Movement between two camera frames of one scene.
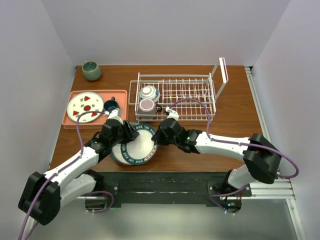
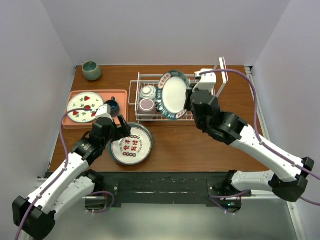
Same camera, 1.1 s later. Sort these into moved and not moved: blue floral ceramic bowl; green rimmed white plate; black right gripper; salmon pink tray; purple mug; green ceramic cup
Moved: green rimmed white plate; black right gripper
Not moved: salmon pink tray; green ceramic cup; purple mug; blue floral ceramic bowl
